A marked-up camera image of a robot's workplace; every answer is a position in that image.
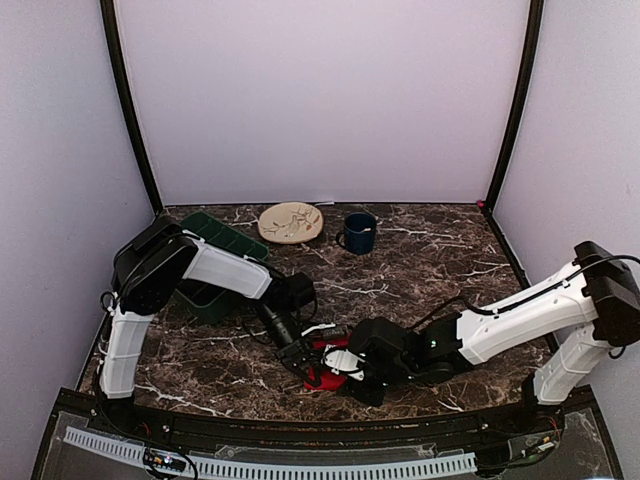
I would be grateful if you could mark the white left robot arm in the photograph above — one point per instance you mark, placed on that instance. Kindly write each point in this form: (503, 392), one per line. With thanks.
(157, 261)

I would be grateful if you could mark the black right frame post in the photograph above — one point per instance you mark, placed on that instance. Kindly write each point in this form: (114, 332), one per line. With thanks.
(521, 89)

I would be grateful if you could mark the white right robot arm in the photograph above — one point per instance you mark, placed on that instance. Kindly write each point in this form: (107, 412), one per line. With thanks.
(595, 295)

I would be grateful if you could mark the beige floral ceramic plate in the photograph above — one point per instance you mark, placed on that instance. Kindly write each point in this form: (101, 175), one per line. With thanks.
(290, 223)

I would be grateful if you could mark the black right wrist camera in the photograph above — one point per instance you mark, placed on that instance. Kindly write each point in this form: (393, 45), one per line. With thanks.
(374, 348)

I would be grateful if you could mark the dark blue mug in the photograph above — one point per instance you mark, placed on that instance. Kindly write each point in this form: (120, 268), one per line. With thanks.
(358, 233)

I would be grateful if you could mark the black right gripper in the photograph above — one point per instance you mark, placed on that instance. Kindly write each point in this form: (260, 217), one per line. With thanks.
(371, 397)

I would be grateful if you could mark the green divided plastic tray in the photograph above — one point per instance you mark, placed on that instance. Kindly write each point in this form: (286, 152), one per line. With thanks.
(208, 303)

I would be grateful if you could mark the black frame post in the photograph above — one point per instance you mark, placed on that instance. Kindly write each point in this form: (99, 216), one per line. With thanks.
(521, 89)
(119, 72)

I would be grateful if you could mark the white slotted cable duct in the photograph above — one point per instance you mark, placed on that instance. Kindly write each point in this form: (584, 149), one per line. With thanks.
(168, 463)

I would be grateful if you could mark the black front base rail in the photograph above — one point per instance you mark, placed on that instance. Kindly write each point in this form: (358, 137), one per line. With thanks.
(480, 428)

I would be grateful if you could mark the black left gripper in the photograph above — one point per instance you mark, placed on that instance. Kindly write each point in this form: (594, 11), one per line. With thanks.
(290, 356)

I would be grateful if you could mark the black left frame post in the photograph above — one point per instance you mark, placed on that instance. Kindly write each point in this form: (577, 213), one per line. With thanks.
(119, 72)

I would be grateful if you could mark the red santa sock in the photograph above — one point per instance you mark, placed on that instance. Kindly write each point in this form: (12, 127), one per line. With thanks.
(328, 381)

